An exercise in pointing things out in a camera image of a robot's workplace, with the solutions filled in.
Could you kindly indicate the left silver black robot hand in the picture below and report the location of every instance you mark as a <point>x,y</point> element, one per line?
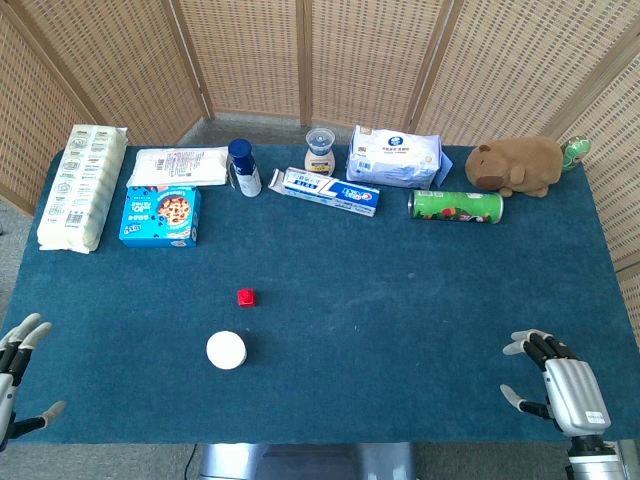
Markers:
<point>7,385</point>

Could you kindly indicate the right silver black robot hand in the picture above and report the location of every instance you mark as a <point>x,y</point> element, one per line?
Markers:
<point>575,390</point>

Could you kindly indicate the white floral paper cup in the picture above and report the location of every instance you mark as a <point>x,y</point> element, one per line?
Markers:
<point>226,350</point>

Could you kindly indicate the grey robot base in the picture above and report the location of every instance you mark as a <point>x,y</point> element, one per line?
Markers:
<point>307,461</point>

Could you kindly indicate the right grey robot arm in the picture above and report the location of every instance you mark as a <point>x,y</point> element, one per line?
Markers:
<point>595,457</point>

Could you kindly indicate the small red cube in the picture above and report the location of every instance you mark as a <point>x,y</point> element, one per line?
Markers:
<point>246,297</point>

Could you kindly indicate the long white tissue pack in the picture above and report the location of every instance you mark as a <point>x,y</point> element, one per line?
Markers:
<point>82,185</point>

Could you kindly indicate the green Pringles can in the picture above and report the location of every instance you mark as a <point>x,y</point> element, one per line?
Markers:
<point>457,206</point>

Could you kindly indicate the blue cookie box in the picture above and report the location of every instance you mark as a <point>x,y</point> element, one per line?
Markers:
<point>161,216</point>

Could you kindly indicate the brown capybara plush toy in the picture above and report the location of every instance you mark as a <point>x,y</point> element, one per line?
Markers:
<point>520,167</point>

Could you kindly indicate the blue felt table cloth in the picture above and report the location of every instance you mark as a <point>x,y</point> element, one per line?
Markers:
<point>320,320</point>

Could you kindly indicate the flat white plastic package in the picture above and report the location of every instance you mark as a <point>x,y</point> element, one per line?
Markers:
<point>177,166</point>

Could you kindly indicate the white blue tissue pack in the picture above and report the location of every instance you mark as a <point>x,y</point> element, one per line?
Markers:
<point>395,157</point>

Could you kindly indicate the blue white toothpaste box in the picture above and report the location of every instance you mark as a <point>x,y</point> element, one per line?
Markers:
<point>325,191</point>

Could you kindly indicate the white bottle with blue cap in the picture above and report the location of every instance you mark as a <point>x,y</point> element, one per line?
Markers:
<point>244,170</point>

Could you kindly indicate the mayonnaise bottle with clear cap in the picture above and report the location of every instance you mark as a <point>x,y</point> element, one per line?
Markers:
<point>320,155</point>

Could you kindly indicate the woven bamboo folding screen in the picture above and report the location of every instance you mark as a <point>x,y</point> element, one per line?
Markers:
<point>320,60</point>

